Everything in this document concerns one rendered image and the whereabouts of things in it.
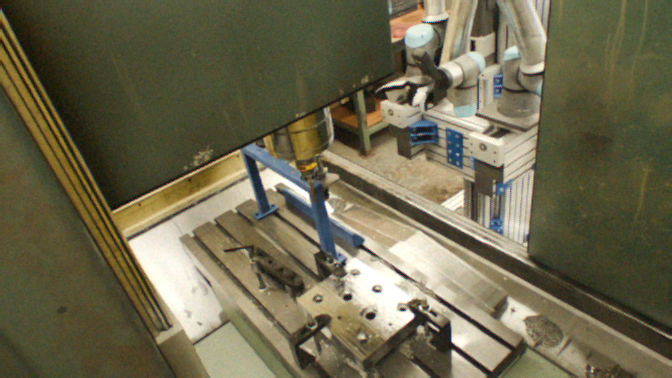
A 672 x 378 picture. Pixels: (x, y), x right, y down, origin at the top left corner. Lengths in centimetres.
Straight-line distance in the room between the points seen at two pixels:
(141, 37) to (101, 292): 36
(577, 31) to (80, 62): 106
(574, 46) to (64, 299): 117
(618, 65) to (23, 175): 117
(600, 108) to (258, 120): 86
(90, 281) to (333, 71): 57
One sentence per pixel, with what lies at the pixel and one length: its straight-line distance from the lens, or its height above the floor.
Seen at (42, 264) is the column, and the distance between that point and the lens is 57.
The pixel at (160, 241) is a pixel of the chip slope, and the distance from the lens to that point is 212.
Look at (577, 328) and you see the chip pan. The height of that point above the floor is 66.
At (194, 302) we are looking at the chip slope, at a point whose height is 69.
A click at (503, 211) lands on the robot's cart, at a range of 235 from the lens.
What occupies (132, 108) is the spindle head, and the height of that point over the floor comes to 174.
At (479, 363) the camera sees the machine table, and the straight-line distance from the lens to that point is 132.
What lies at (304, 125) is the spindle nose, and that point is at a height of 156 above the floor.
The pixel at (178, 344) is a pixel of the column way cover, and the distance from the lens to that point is 84.
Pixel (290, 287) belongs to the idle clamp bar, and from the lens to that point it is 149.
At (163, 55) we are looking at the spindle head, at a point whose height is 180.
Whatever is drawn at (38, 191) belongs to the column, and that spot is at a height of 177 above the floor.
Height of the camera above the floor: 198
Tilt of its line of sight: 34 degrees down
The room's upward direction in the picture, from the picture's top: 11 degrees counter-clockwise
